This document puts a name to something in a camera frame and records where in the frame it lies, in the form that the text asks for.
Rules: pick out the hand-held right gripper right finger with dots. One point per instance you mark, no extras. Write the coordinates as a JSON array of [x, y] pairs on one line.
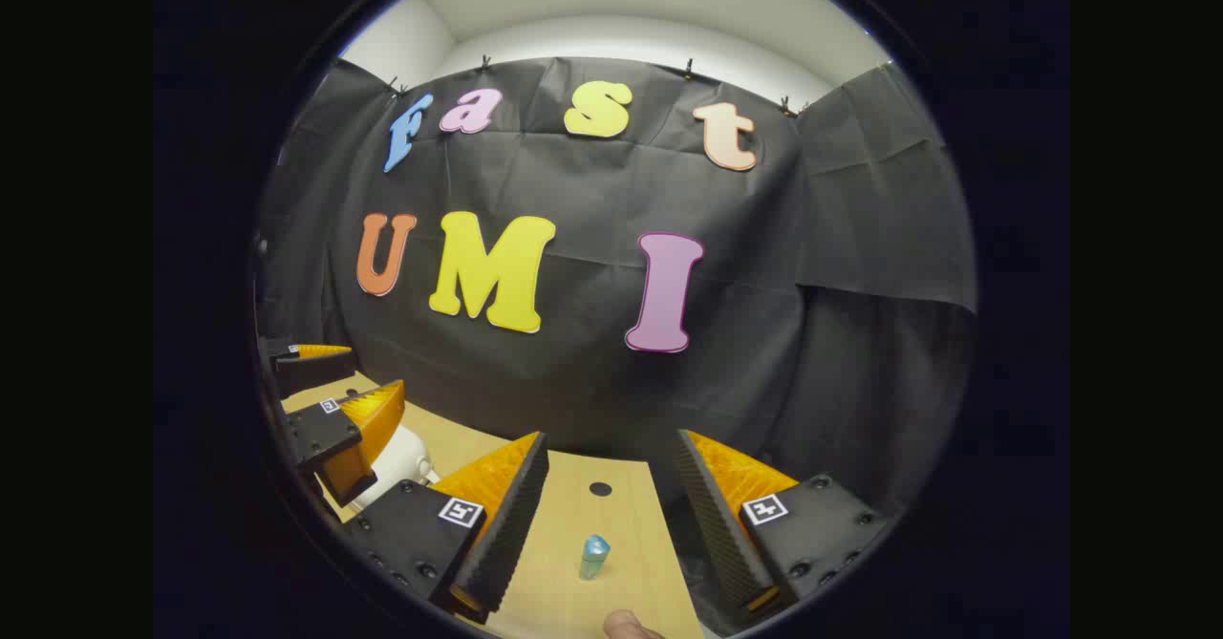
[[717, 524]]

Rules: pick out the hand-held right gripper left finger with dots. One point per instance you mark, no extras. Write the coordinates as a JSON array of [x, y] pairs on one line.
[[511, 534]]

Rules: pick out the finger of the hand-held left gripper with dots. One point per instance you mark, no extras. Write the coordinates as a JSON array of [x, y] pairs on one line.
[[320, 436], [315, 370]]

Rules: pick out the white suitcase with grey lining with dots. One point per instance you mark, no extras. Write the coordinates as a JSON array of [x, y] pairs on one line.
[[401, 462]]

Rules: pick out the blue-green skin care bottle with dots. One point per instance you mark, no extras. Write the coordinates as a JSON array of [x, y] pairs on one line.
[[593, 558]]

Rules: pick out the black backdrop cloth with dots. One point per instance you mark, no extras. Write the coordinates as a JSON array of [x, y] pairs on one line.
[[573, 381]]

